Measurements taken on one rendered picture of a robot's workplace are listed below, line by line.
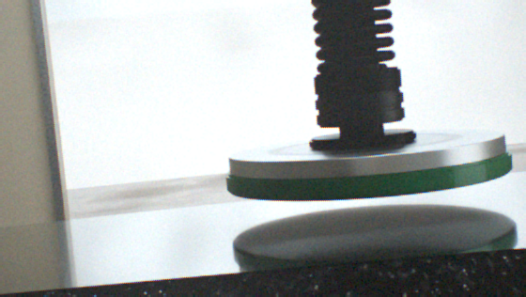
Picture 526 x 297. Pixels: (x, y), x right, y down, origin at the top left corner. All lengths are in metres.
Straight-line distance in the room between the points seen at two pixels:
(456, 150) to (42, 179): 4.98
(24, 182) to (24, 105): 0.53
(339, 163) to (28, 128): 4.96
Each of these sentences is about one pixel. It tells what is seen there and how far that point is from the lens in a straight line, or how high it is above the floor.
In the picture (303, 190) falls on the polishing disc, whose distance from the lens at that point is 0.50.
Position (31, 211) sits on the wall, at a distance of 5.46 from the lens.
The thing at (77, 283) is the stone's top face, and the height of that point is 0.82.
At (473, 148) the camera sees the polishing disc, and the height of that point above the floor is 0.87.
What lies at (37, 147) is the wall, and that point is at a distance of 5.41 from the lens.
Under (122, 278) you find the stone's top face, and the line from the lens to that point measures 0.43.
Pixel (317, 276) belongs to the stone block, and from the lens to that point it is 0.41.
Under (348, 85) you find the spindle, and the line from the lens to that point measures 0.57.
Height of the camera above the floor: 0.92
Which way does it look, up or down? 4 degrees down
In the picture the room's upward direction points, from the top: 5 degrees counter-clockwise
